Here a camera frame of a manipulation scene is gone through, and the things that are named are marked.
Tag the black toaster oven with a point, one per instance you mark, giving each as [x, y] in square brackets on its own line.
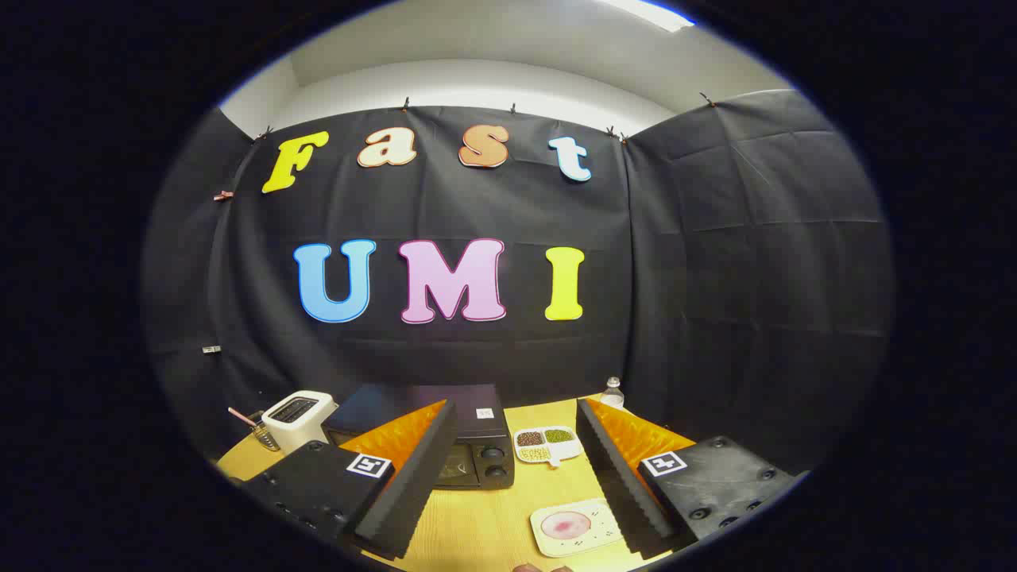
[381, 405]

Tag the cream square plate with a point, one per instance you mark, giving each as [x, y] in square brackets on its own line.
[597, 528]

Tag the clear plastic bottle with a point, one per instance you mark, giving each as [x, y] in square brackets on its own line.
[612, 395]

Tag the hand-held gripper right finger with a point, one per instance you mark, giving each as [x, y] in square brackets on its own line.
[620, 485]

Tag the white slot toaster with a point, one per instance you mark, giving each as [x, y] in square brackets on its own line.
[306, 425]

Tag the pink ham slice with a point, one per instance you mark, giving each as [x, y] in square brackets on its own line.
[566, 525]

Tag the divided white bean dish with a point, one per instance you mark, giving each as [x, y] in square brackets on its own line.
[548, 446]

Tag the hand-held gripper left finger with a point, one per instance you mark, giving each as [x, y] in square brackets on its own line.
[413, 485]

